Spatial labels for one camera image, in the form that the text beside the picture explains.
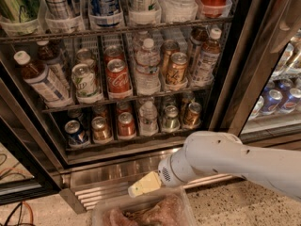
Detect rear red can middle shelf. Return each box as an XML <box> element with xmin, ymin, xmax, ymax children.
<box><xmin>103</xmin><ymin>45</ymin><xmax>124</xmax><ymax>63</ymax></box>

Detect orange cable on floor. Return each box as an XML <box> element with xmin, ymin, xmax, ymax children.
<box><xmin>2</xmin><ymin>201</ymin><xmax>35</xmax><ymax>226</ymax></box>

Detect red can behind coke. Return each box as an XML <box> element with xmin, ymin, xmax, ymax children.
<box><xmin>116</xmin><ymin>102</ymin><xmax>133</xmax><ymax>115</ymax></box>

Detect tea bottle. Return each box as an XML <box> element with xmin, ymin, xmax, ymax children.
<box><xmin>192</xmin><ymin>27</ymin><xmax>222</xmax><ymax>86</ymax></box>
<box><xmin>187</xmin><ymin>26</ymin><xmax>208</xmax><ymax>71</ymax></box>
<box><xmin>37</xmin><ymin>40</ymin><xmax>70</xmax><ymax>89</ymax></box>
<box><xmin>14</xmin><ymin>51</ymin><xmax>70</xmax><ymax>102</ymax></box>

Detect green white can middle shelf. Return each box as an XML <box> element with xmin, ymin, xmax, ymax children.
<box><xmin>71</xmin><ymin>63</ymin><xmax>99</xmax><ymax>98</ymax></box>

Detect fridge glass door right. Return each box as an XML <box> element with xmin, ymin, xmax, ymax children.
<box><xmin>206</xmin><ymin>0</ymin><xmax>301</xmax><ymax>150</ymax></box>

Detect gold can bottom shelf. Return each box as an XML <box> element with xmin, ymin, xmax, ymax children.
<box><xmin>91</xmin><ymin>117</ymin><xmax>112</xmax><ymax>143</ymax></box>

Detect pepsi cans behind glass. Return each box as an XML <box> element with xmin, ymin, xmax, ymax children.
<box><xmin>249</xmin><ymin>78</ymin><xmax>301</xmax><ymax>120</ymax></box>

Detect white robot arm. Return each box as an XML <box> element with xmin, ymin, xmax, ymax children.
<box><xmin>128</xmin><ymin>131</ymin><xmax>301</xmax><ymax>201</ymax></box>

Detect small water bottle bottom shelf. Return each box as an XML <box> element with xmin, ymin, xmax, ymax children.
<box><xmin>139</xmin><ymin>101</ymin><xmax>158</xmax><ymax>136</ymax></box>

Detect steel fridge bottom grille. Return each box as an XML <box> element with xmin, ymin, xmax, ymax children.
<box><xmin>59</xmin><ymin>140</ymin><xmax>301</xmax><ymax>215</ymax></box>

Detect red coke can bottom shelf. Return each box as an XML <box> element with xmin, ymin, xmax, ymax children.
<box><xmin>118</xmin><ymin>112</ymin><xmax>136</xmax><ymax>138</ymax></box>

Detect blue pepsi can bottom shelf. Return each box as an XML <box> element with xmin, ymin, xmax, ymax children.
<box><xmin>64</xmin><ymin>120</ymin><xmax>88</xmax><ymax>148</ymax></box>

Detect water bottle middle shelf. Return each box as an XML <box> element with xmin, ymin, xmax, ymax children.
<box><xmin>135</xmin><ymin>39</ymin><xmax>160</xmax><ymax>95</ymax></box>

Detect orange can bottom right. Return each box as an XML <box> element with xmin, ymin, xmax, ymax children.
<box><xmin>183</xmin><ymin>102</ymin><xmax>202</xmax><ymax>126</ymax></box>

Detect red coke can middle shelf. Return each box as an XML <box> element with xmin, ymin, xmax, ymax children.
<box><xmin>105</xmin><ymin>59</ymin><xmax>130</xmax><ymax>93</ymax></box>

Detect rear orange can middle shelf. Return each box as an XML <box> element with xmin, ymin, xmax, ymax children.
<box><xmin>161</xmin><ymin>40</ymin><xmax>180</xmax><ymax>75</ymax></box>

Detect blue white can top shelf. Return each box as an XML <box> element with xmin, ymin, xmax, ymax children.
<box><xmin>90</xmin><ymin>0</ymin><xmax>119</xmax><ymax>27</ymax></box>

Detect tea bottle right front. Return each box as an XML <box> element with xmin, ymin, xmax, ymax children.
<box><xmin>192</xmin><ymin>27</ymin><xmax>222</xmax><ymax>86</ymax></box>

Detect tea bottle right rear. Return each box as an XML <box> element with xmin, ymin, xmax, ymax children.
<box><xmin>187</xmin><ymin>26</ymin><xmax>208</xmax><ymax>71</ymax></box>

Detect silver can top shelf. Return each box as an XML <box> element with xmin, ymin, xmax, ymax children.
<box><xmin>45</xmin><ymin>0</ymin><xmax>80</xmax><ymax>20</ymax></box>

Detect water bottle top shelf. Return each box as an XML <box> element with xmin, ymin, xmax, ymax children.
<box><xmin>158</xmin><ymin>0</ymin><xmax>198</xmax><ymax>23</ymax></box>

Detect rear silver can middle shelf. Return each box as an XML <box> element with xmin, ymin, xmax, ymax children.
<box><xmin>75</xmin><ymin>48</ymin><xmax>98</xmax><ymax>73</ymax></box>

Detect green can top left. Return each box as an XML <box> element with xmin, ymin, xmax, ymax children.
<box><xmin>0</xmin><ymin>0</ymin><xmax>40</xmax><ymax>23</ymax></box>

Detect tea bottle left rear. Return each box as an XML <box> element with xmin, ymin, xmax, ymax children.
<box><xmin>37</xmin><ymin>40</ymin><xmax>70</xmax><ymax>89</ymax></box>

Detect orange can shelf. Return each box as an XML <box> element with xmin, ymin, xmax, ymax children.
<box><xmin>166</xmin><ymin>52</ymin><xmax>188</xmax><ymax>85</ymax></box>
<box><xmin>161</xmin><ymin>40</ymin><xmax>180</xmax><ymax>75</ymax></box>

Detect tea bottle left front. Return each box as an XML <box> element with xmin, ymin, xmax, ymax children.
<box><xmin>14</xmin><ymin>51</ymin><xmax>70</xmax><ymax>102</ymax></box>

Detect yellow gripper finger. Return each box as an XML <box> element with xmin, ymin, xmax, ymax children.
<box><xmin>128</xmin><ymin>171</ymin><xmax>162</xmax><ymax>198</ymax></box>

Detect green silver can bottom shelf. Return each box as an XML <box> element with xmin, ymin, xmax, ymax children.
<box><xmin>162</xmin><ymin>105</ymin><xmax>180</xmax><ymax>132</ymax></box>

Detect clear plastic food container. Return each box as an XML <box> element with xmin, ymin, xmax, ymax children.
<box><xmin>92</xmin><ymin>186</ymin><xmax>197</xmax><ymax>226</ymax></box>

